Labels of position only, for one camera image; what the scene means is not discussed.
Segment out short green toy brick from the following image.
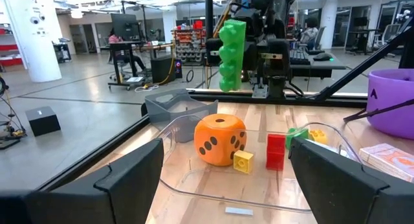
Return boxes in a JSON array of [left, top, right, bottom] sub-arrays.
[[285, 128, 310, 150]]

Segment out black metal table frame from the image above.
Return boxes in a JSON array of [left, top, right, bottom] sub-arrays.
[[35, 16, 414, 192]]

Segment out grey office chair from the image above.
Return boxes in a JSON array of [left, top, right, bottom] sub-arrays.
[[307, 25, 327, 55]]

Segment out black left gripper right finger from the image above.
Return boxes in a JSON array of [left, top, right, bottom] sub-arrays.
[[289, 137, 414, 224]]

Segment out long green toy brick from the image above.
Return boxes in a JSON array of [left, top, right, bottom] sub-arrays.
[[218, 19, 247, 93]]

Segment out person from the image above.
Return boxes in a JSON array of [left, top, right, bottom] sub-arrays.
[[299, 16, 320, 45], [108, 28, 146, 73]]

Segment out small yellow toy brick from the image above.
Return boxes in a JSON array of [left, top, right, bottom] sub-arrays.
[[233, 150, 255, 175]]

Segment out black computer tower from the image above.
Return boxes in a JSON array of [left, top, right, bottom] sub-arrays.
[[150, 55, 177, 84]]

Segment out red shelf rack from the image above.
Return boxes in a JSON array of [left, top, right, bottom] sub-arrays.
[[0, 28, 23, 68]]

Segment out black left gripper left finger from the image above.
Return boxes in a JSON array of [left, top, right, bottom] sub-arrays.
[[0, 138, 165, 224]]

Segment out yellow cable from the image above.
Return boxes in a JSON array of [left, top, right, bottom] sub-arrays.
[[142, 45, 175, 89]]

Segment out long yellow toy brick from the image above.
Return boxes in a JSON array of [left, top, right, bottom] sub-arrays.
[[309, 129, 329, 146]]

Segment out grey desk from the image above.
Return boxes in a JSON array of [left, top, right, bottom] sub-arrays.
[[289, 52, 347, 79]]

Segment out white round pillar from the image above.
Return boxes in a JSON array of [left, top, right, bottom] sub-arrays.
[[0, 0, 63, 83]]

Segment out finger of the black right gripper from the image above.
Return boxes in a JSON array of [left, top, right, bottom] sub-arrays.
[[243, 41, 259, 72], [206, 38, 224, 66]]

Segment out black keyboard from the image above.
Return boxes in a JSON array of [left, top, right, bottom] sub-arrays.
[[289, 49, 311, 65]]

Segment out black box on floor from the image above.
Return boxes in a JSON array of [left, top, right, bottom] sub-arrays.
[[25, 106, 61, 137]]

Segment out orange foam dice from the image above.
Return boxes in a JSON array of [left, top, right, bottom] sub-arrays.
[[193, 113, 248, 167]]

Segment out clear plastic bin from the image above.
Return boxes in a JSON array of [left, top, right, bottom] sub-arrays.
[[157, 115, 365, 215]]

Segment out purple bucket with black handle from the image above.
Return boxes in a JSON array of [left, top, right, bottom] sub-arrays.
[[343, 68, 414, 140]]

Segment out black monitor on cart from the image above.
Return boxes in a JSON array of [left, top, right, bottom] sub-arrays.
[[110, 12, 140, 42]]

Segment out black computer mouse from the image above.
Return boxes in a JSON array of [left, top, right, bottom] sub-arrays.
[[312, 52, 334, 62]]

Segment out white orange card box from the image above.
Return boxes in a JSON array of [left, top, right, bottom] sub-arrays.
[[358, 142, 414, 183]]

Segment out red toy brick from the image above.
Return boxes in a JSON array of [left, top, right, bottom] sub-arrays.
[[266, 133, 287, 172]]

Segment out parts rack with bins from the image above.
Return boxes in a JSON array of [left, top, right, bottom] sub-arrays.
[[173, 28, 208, 65]]

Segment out black rolling desk cart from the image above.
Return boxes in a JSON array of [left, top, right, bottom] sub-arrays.
[[107, 41, 175, 91]]

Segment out white label strip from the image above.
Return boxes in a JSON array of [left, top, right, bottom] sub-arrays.
[[224, 207, 254, 216]]

